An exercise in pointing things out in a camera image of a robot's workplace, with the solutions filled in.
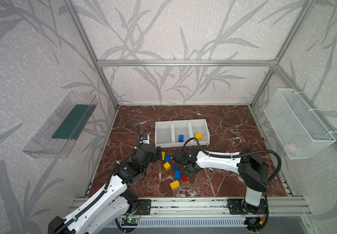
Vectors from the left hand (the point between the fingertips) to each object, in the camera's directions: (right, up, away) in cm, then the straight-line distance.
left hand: (154, 148), depth 79 cm
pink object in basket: (+71, +1, -7) cm, 71 cm away
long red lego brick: (+17, -18, +3) cm, 25 cm away
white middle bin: (+15, +6, +26) cm, 31 cm away
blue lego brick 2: (+13, -16, +3) cm, 21 cm away
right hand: (+19, -15, +6) cm, 25 cm away
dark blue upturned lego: (+12, -13, +8) cm, 19 cm away
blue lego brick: (+15, +3, +18) cm, 24 cm away
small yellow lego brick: (+4, -7, +13) cm, 15 cm away
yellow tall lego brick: (+27, +4, +20) cm, 34 cm away
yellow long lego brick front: (+11, -21, +2) cm, 24 cm away
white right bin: (+29, +11, +27) cm, 41 cm away
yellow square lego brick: (+7, -12, +6) cm, 15 cm away
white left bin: (+3, +5, +27) cm, 28 cm away
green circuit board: (-11, -35, -7) cm, 37 cm away
